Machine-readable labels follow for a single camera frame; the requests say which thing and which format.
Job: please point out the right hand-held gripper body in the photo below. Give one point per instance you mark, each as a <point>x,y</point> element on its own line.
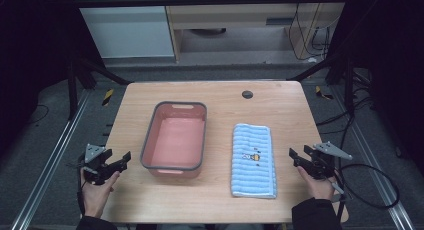
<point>321,166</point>

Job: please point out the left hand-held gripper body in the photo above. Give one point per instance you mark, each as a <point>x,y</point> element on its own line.
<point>96,165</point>

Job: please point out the person's right hand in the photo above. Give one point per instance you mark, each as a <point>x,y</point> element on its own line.
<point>320,190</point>

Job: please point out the person's left hand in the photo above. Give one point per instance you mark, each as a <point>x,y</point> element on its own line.
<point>95,196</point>

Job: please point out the blue striped towel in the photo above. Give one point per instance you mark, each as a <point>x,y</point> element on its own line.
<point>253,171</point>

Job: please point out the yellow black tape strip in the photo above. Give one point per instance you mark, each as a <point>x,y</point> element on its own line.
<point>107,97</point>
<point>320,92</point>

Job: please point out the pink basin with grey rim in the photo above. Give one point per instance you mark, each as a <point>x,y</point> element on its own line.
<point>178,141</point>

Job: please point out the black metal stand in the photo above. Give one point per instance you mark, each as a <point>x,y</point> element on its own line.
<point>349,90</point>
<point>71,90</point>

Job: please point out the black curtain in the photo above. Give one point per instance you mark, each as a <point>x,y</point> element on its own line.
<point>33,56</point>
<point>393,63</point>

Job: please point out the white cabinet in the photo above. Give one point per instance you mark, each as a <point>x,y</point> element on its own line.
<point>126,33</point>

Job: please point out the light wooden desk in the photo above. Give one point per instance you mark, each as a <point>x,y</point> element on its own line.
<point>233,15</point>

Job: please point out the aluminium floor rail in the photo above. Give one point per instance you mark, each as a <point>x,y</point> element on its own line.
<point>50,160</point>
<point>376,176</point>

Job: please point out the black horizontal frame bar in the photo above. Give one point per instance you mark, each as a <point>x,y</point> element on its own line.
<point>200,1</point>

